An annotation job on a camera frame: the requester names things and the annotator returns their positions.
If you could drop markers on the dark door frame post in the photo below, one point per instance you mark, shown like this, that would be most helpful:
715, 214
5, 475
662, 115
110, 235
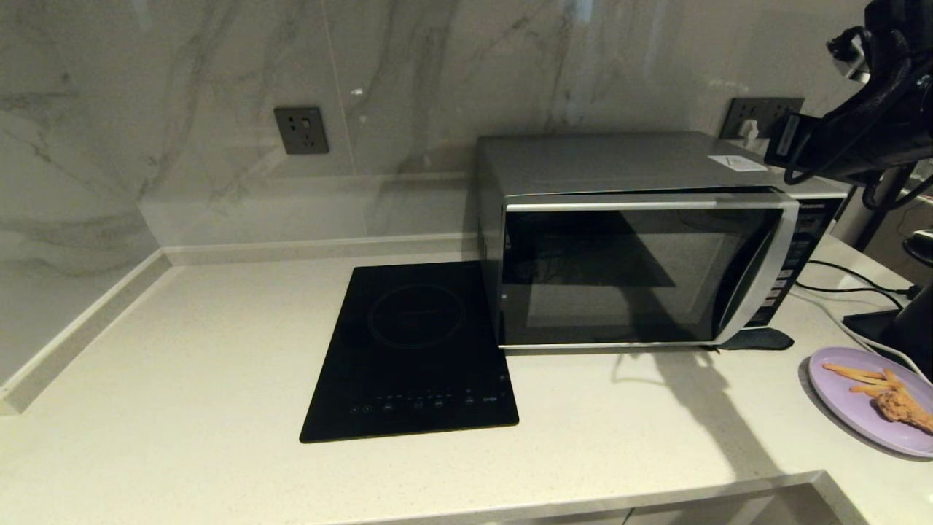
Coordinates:
871, 219

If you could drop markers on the short french fry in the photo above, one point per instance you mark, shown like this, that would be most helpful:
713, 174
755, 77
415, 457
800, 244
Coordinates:
867, 389

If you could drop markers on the purple plate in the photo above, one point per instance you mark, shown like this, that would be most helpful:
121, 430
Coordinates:
845, 405

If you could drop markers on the black mat under microwave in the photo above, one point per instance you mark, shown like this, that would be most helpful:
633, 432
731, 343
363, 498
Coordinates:
762, 340

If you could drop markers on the black induction cooktop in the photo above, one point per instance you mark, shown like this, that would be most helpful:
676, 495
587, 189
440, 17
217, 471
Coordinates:
412, 350

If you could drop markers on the white plug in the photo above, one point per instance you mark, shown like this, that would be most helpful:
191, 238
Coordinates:
748, 131

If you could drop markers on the grey double wall socket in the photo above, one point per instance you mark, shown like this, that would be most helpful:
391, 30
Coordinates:
743, 109

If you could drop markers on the white paper sheet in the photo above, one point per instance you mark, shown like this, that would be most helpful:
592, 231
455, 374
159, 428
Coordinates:
738, 162

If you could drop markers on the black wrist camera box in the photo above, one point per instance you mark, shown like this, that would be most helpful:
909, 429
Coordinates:
787, 135

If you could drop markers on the black glass microwave door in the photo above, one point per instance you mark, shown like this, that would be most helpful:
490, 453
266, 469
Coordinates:
619, 270

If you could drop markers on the dark round background object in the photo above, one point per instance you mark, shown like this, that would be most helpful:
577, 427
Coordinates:
920, 248

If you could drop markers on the french fry under chicken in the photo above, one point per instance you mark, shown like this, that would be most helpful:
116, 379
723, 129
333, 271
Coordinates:
891, 378

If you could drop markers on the grey single wall socket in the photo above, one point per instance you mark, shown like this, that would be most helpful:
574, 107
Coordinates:
301, 130

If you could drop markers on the black stand with base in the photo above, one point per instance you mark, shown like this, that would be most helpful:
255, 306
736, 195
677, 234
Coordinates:
871, 324

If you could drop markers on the fried chicken piece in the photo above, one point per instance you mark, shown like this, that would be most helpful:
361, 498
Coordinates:
904, 412

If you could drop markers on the silver microwave oven body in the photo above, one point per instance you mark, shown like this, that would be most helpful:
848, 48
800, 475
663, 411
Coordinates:
605, 160

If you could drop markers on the long french fry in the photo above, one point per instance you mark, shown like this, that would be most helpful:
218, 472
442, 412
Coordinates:
853, 372

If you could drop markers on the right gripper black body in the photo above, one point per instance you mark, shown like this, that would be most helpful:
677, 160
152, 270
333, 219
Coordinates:
860, 142

